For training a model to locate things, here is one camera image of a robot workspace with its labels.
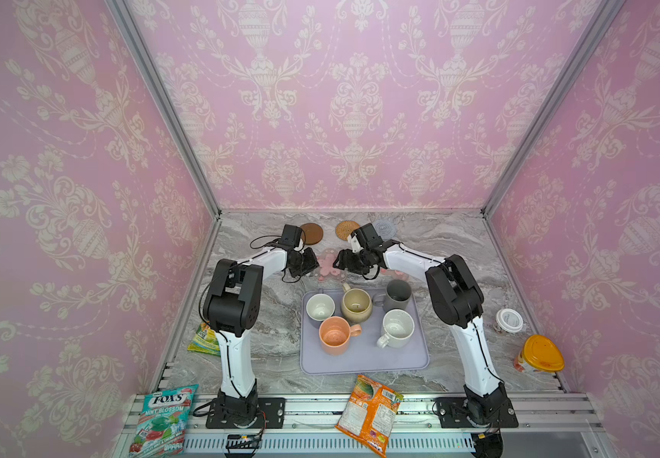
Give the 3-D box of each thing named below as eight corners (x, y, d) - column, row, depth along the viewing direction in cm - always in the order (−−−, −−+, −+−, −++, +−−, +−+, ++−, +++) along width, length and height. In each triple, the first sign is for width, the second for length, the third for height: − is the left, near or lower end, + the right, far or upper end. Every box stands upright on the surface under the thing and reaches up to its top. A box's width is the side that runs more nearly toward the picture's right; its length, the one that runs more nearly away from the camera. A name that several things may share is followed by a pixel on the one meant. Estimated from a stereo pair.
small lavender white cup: (320, 334, 89) (319, 323, 82) (306, 312, 94) (304, 299, 87) (340, 322, 92) (340, 310, 85) (325, 301, 96) (324, 288, 89)
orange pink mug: (315, 349, 86) (313, 338, 79) (327, 323, 91) (327, 311, 84) (347, 364, 83) (348, 355, 76) (358, 336, 88) (360, 325, 81)
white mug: (377, 350, 85) (380, 340, 79) (374, 320, 91) (377, 309, 85) (411, 350, 85) (417, 340, 79) (407, 320, 91) (412, 309, 85)
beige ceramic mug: (342, 324, 89) (342, 315, 84) (341, 292, 96) (341, 282, 91) (370, 324, 89) (372, 315, 84) (368, 292, 96) (369, 282, 91)
